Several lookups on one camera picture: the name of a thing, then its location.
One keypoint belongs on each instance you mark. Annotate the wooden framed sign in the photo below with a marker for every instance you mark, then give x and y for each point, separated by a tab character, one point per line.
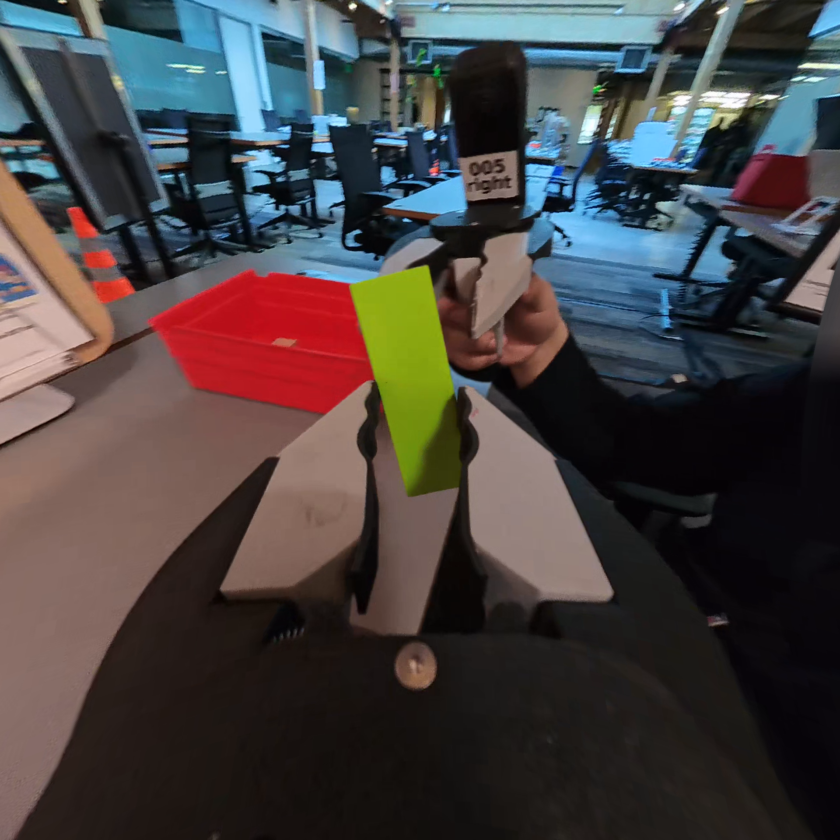
39	308

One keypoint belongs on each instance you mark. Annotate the orange traffic cone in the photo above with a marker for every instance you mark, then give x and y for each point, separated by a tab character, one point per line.
98	262

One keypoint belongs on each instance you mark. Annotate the person's right hand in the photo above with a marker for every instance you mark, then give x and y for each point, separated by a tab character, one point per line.
538	341

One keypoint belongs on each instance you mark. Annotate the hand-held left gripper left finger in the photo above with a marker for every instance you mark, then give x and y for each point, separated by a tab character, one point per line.
295	525

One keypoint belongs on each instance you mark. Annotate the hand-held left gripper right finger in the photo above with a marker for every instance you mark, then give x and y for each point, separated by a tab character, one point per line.
538	538

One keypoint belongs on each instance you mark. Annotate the wooden office desk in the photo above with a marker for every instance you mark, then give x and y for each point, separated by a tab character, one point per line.
741	210

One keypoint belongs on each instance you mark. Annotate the green block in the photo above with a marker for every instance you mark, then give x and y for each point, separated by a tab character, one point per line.
410	374

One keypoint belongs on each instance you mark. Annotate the person's right forearm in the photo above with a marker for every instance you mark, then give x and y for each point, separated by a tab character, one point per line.
623	426

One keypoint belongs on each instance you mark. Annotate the red plastic bin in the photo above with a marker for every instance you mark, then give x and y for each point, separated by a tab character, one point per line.
262	367

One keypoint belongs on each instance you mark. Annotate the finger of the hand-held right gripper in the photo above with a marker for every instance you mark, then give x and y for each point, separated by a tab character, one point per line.
410	254
505	282

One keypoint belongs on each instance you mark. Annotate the black office chair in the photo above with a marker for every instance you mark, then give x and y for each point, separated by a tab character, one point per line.
417	154
213	170
295	170
354	170

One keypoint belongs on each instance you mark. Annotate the red bag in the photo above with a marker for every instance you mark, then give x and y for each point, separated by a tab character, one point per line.
771	180

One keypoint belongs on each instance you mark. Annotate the black board on stand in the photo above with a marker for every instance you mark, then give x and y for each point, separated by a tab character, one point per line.
92	131

